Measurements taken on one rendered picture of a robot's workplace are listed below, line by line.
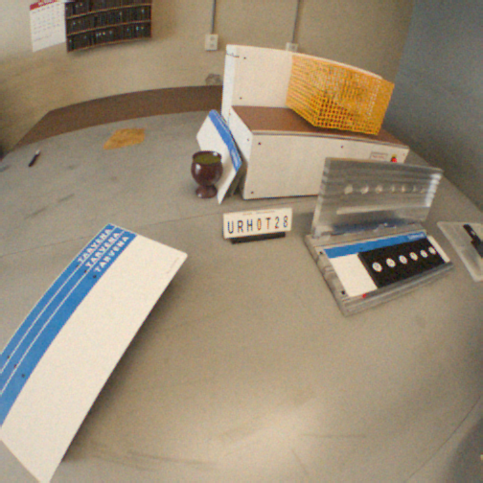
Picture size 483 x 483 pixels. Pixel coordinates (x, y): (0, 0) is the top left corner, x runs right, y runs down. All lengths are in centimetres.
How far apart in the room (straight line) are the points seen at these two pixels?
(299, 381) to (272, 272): 22
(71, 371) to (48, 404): 6
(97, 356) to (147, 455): 17
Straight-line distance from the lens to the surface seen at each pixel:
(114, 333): 34
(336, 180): 50
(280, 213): 56
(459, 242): 99
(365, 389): 47
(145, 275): 37
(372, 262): 59
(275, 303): 47
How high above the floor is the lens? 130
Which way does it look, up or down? 47 degrees down
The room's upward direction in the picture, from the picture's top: 8 degrees clockwise
